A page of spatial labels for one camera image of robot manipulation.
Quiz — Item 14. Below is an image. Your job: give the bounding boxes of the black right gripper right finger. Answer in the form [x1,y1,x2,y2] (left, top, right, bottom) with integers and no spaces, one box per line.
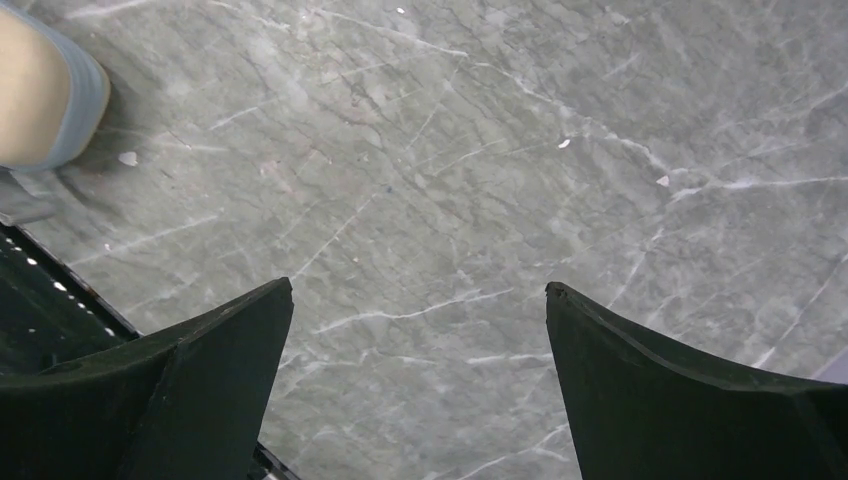
[546,282,847,479]

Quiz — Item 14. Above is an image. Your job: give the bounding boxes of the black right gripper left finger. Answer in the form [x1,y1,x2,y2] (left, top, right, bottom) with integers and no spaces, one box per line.
[1,278,294,479]

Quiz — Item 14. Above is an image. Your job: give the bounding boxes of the beige umbrella case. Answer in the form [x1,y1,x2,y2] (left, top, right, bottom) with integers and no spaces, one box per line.
[1,1,111,172]

